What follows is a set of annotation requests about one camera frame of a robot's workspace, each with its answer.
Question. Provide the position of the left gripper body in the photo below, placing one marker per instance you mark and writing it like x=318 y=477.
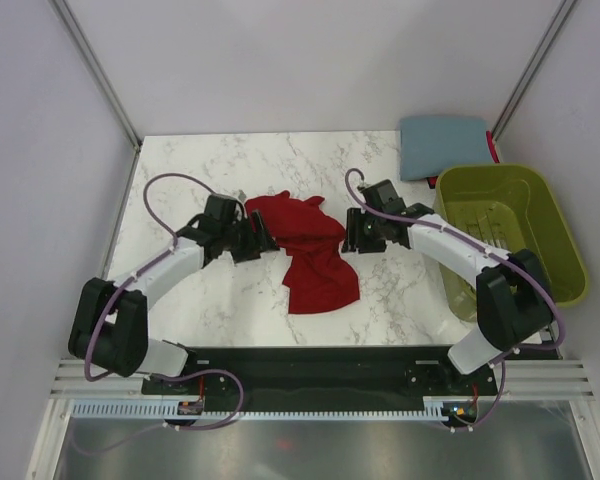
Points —
x=239 y=240

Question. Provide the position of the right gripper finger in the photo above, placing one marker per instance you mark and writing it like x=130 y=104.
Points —
x=348 y=248
x=351 y=224

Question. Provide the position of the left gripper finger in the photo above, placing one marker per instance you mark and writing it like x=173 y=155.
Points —
x=264 y=245
x=259 y=226

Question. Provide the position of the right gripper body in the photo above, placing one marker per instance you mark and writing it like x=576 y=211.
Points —
x=372 y=238

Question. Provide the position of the red t-shirt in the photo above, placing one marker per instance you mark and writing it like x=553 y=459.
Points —
x=318 y=279

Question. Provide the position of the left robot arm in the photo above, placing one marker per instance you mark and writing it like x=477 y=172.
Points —
x=110 y=332

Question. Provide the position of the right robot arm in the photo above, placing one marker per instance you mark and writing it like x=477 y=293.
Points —
x=513 y=301

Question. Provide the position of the folded blue t-shirt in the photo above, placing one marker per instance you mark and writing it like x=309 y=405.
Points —
x=429 y=144

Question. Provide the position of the olive green plastic basket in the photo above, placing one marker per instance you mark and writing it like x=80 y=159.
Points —
x=512 y=207

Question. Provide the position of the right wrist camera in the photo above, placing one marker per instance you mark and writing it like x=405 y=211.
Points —
x=383 y=197

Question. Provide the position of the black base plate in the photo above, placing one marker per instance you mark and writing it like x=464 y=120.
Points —
x=338 y=377

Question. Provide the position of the white slotted cable duct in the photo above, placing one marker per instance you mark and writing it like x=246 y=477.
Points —
x=425 y=409

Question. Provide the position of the aluminium rail profile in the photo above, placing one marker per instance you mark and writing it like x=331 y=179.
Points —
x=70 y=383

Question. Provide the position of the left aluminium frame post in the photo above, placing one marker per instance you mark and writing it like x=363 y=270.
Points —
x=96 y=70

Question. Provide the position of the aluminium frame post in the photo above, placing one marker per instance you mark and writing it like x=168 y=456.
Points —
x=96 y=70
x=541 y=52

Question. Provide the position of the right aluminium frame post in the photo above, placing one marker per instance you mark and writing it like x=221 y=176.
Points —
x=541 y=52

